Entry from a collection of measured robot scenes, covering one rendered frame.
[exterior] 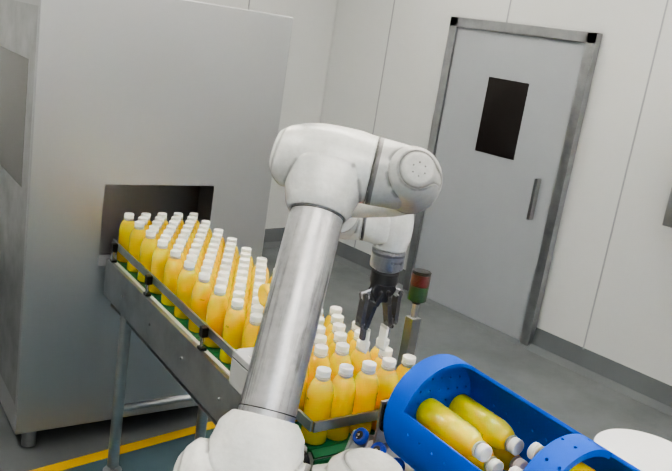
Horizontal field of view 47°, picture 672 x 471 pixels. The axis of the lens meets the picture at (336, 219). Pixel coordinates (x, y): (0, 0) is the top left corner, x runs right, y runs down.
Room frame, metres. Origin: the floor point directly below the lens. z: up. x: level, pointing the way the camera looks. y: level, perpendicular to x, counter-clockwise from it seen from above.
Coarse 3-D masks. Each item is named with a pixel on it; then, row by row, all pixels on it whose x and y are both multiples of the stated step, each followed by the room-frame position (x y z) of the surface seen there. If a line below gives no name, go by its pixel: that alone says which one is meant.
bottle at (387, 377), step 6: (378, 372) 1.98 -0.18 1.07; (384, 372) 1.97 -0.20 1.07; (390, 372) 1.97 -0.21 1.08; (396, 372) 1.99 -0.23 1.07; (378, 378) 1.97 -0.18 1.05; (384, 378) 1.96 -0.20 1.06; (390, 378) 1.96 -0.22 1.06; (396, 378) 1.98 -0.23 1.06; (378, 384) 1.96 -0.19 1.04; (384, 384) 1.96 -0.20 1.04; (390, 384) 1.96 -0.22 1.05; (396, 384) 1.97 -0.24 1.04; (378, 390) 1.96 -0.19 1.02; (384, 390) 1.96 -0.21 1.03; (390, 390) 1.96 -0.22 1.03; (378, 396) 1.96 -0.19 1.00; (384, 396) 1.96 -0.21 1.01; (378, 402) 1.96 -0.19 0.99; (378, 408) 1.96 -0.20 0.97; (372, 426) 1.96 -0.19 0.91
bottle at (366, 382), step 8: (360, 376) 1.93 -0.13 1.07; (368, 376) 1.93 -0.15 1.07; (376, 376) 1.94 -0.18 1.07; (360, 384) 1.92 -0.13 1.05; (368, 384) 1.92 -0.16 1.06; (376, 384) 1.93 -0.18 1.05; (360, 392) 1.92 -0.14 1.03; (368, 392) 1.91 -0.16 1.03; (376, 392) 1.93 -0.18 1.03; (360, 400) 1.92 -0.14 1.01; (368, 400) 1.92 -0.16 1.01; (360, 408) 1.91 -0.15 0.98; (368, 408) 1.92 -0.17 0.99; (360, 424) 1.91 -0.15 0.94; (368, 424) 1.92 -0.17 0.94
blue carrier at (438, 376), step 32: (416, 384) 1.67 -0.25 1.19; (448, 384) 1.79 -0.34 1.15; (480, 384) 1.80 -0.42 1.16; (384, 416) 1.68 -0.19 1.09; (512, 416) 1.72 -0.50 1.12; (544, 416) 1.60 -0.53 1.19; (416, 448) 1.58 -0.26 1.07; (448, 448) 1.51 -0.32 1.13; (544, 448) 1.40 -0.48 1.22; (576, 448) 1.40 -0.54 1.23
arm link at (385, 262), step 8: (376, 256) 1.92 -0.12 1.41; (384, 256) 1.91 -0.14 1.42; (392, 256) 1.91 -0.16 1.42; (400, 256) 1.92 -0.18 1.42; (376, 264) 1.92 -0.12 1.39; (384, 264) 1.91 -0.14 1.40; (392, 264) 1.91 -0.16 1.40; (400, 264) 1.92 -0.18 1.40; (384, 272) 1.92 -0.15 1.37; (392, 272) 1.91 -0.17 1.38
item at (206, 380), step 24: (120, 288) 2.93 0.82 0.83; (144, 288) 2.79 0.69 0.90; (120, 312) 2.91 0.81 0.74; (144, 312) 2.71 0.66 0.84; (168, 312) 2.59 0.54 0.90; (120, 336) 2.91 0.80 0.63; (144, 336) 2.69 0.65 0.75; (168, 336) 2.51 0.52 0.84; (192, 336) 2.41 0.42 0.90; (120, 360) 2.91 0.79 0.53; (168, 360) 2.50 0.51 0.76; (192, 360) 2.34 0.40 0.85; (216, 360) 2.26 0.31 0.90; (120, 384) 2.91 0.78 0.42; (192, 384) 2.33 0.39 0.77; (216, 384) 2.19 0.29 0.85; (120, 408) 2.91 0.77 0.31; (216, 408) 2.18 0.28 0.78; (120, 432) 2.92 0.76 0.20
